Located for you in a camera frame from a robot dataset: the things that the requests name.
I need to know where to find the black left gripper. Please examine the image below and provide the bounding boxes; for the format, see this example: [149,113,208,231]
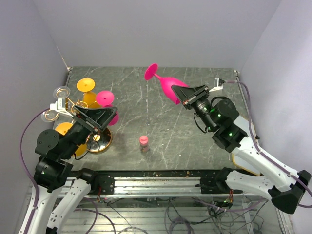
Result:
[60,102,117,158]

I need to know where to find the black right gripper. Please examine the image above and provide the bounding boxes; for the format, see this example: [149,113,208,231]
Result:
[171,84,216,131]

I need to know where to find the pink wine glass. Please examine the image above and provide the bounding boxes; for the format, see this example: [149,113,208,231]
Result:
[144,63,189,105]
[96,90,119,126]

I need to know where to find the yellow wine glass front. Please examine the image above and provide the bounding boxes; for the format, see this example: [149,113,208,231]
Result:
[55,122,87,157]

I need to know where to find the yellow wine glass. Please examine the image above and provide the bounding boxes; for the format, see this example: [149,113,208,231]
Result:
[77,78,101,109]
[55,122,87,157]

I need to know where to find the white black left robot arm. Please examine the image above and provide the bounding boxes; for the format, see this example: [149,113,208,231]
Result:
[19,106,117,234]

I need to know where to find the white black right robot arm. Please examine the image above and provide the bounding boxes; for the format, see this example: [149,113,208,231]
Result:
[172,85,312,214]

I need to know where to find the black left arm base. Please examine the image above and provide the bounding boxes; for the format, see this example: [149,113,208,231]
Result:
[88,173,115,195]

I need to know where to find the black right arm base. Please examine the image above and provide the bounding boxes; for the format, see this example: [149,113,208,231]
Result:
[195,178,231,195]

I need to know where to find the yellow wine glass rear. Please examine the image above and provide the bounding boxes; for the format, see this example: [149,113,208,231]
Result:
[77,78,101,109]

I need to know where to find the clear wine glass rear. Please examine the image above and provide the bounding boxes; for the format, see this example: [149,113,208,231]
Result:
[53,86,71,99]

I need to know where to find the small pink bottle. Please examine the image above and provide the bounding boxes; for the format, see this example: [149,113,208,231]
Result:
[139,135,149,153]

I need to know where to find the white board yellow rim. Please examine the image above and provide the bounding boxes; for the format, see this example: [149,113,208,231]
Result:
[231,117,261,176]

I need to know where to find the gold wire glass rack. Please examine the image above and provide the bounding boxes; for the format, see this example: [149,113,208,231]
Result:
[67,96,113,159]

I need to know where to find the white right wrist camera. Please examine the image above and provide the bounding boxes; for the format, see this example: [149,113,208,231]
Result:
[209,78,225,92]

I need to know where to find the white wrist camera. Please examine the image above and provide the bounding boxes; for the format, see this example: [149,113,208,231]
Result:
[209,78,225,92]
[50,97,73,117]

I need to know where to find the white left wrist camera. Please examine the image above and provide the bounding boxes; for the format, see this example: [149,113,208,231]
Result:
[50,97,73,117]

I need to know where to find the aluminium rail frame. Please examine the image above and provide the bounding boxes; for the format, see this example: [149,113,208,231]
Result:
[23,174,293,234]

